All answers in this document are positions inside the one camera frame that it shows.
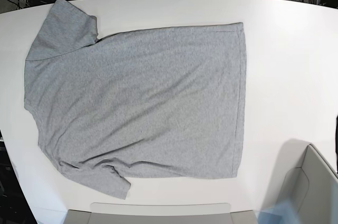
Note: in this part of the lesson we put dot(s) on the grey T-shirt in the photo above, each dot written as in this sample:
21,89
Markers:
155,103

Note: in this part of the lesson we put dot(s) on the black object right edge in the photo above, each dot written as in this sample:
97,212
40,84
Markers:
336,142

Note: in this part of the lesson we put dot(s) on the grey bin at right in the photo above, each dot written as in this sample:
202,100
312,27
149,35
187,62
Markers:
312,189

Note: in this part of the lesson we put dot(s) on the grey bin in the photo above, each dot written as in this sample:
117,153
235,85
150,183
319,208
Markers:
124,213
312,189

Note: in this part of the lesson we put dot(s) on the grey bin at bottom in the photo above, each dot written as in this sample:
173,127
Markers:
124,213

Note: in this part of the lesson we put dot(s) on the blue cloth in bin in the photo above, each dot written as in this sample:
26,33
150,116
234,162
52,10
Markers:
282,213

